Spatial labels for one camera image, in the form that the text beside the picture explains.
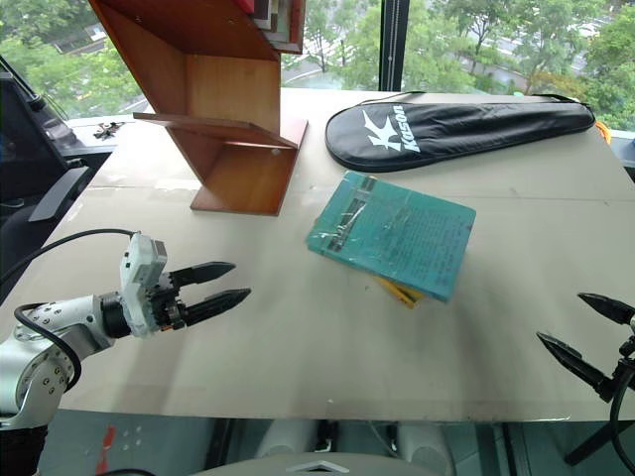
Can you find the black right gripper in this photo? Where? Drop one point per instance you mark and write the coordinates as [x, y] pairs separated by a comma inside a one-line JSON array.
[[629, 372]]

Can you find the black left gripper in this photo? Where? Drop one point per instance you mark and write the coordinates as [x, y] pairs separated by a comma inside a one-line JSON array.
[[166, 305]]

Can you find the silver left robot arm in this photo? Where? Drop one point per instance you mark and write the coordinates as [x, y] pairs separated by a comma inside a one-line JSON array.
[[59, 317]]

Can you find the yellow item under book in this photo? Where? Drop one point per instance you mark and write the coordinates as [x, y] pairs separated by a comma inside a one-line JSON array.
[[401, 293]]

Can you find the teal plastic-wrapped book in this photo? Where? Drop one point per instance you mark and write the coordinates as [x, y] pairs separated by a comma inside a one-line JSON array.
[[397, 233]]

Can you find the brown wooden shelf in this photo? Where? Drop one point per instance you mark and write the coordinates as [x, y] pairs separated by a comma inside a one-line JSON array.
[[233, 94]]

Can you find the black diagonal stand leg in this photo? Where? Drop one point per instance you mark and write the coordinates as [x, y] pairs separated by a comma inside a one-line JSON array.
[[590, 442]]

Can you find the white rounded robot leg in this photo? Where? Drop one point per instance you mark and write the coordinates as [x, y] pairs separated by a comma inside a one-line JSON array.
[[426, 448], [285, 441]]

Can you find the small black clip cluster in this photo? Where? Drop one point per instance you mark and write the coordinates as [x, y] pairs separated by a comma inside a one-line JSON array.
[[105, 131]]

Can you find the grey robot torso edge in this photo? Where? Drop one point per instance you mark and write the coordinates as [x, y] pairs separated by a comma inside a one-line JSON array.
[[317, 466]]

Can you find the black office chair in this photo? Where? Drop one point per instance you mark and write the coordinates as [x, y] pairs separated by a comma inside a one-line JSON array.
[[30, 163]]

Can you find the black Kason racket bag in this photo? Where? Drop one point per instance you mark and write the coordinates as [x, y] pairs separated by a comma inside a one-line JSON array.
[[446, 131]]

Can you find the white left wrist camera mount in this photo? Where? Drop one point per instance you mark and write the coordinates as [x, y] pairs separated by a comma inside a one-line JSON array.
[[136, 268]]

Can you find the black window frame post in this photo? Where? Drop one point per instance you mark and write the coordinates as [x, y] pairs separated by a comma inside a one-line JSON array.
[[392, 44]]

